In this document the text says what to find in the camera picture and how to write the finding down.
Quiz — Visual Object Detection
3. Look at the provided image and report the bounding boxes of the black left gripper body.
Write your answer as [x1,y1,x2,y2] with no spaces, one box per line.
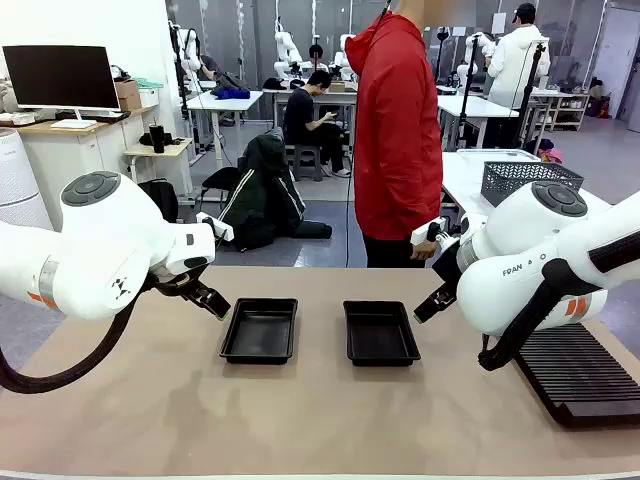
[149,264,214,304]

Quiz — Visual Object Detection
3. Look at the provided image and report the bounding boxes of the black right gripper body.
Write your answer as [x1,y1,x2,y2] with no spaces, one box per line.
[431,238,470,297]

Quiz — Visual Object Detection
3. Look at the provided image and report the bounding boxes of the black plastic ESD tray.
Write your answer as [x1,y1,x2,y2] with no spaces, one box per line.
[218,297,299,366]
[342,299,422,368]

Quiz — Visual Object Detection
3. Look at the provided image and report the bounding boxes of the red-sleeved right forearm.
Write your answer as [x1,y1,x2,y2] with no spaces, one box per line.
[418,159,445,237]

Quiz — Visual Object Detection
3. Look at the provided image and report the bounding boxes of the person's right hand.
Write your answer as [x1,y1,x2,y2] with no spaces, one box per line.
[410,237,442,261]

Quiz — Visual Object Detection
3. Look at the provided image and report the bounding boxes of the black backpack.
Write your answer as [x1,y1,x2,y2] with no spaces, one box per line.
[137,178,180,224]

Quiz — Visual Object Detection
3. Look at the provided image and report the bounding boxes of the black chair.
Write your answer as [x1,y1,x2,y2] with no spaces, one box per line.
[194,166,242,211]

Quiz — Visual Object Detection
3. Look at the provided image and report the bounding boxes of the dark green striped jacket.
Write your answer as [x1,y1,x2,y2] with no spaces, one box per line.
[212,133,334,253]

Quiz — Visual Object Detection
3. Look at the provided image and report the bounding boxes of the grey plastic mesh basket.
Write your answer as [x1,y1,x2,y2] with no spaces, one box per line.
[480,160,585,208]

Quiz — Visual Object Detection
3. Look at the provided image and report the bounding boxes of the white shallow plastic tray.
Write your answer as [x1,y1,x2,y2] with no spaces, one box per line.
[456,147,543,164]

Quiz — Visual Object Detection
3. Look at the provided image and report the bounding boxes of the small wooden side table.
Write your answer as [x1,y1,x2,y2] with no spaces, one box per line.
[123,137,196,207]

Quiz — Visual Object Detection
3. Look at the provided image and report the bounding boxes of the black tumbler with straw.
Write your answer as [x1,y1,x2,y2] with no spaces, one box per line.
[148,118,167,154]

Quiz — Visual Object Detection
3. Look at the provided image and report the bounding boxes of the person in red jacket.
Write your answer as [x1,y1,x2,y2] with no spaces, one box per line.
[344,0,445,269]

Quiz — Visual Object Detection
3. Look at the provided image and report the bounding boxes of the pink bag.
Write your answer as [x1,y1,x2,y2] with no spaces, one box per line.
[537,138,565,164]

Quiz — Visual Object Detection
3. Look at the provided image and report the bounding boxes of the white background table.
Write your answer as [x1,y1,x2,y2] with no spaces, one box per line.
[186,89,265,169]
[263,88,369,166]
[437,93,521,151]

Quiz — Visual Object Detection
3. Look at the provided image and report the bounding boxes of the black slotted board rack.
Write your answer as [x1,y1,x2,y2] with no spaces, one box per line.
[514,322,640,430]

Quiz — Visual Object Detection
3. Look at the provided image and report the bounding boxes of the grey plastic stool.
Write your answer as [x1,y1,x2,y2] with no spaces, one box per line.
[291,143,325,182]

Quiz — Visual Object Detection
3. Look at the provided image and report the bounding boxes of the black tripod stand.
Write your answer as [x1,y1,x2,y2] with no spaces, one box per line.
[516,42,547,149]
[458,32,484,150]

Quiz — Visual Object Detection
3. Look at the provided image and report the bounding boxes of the black keyboard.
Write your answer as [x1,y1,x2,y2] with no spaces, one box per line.
[53,110,132,123]

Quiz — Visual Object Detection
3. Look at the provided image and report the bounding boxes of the brown cardboard box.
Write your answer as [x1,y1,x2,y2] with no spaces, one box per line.
[113,78,143,112]

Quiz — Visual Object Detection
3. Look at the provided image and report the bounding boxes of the white shelf rack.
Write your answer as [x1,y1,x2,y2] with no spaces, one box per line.
[528,87,592,133]

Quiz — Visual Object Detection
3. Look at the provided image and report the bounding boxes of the seated person in black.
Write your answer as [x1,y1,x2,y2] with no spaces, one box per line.
[282,69,353,179]

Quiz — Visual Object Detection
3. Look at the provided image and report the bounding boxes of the person in white top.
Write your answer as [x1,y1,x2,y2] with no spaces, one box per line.
[487,2,551,149]

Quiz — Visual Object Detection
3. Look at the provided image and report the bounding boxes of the black monitor on white stand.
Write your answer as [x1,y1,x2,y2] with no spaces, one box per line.
[2,44,122,130]

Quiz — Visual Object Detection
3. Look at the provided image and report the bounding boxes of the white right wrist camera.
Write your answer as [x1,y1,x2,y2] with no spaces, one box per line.
[410,216,447,247]

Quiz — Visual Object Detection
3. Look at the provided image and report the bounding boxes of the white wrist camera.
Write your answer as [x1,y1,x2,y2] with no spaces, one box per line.
[410,216,447,247]
[196,211,235,243]

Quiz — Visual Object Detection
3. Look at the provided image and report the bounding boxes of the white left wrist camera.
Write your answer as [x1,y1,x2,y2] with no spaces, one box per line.
[196,211,235,243]

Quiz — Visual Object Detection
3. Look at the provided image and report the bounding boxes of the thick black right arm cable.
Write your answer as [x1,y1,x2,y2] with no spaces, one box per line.
[477,232,640,372]

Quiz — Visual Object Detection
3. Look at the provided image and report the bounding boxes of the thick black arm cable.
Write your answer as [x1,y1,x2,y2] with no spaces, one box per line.
[477,232,640,372]
[0,277,164,396]

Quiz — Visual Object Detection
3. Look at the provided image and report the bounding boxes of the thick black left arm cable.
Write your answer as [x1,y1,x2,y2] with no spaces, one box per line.
[0,277,164,396]

